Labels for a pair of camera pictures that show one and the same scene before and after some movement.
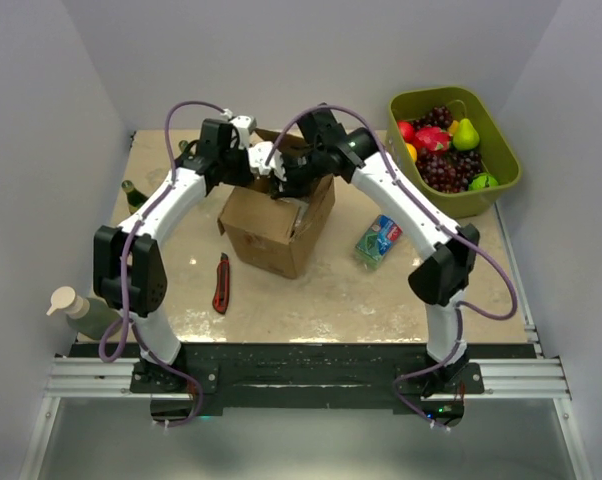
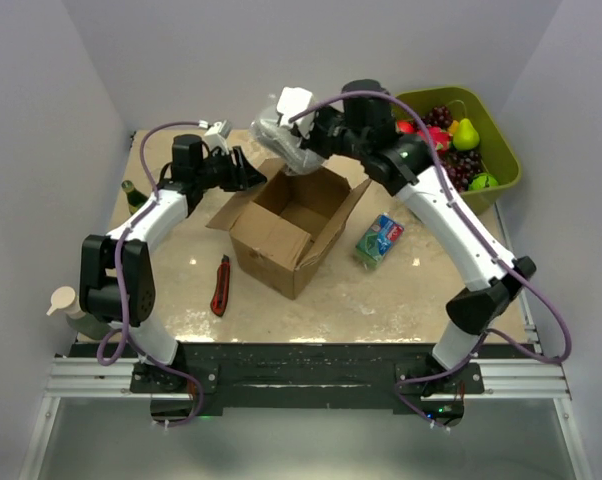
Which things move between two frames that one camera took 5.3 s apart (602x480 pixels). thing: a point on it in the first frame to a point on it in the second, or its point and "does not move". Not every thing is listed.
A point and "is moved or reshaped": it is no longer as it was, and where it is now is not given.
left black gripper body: [237, 167] does not move
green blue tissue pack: [375, 240] does not move
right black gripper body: [301, 172] to [330, 134]
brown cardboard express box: [278, 234] is moved or reshaped
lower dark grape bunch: [448, 170] does not move
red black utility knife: [222, 290] does not move
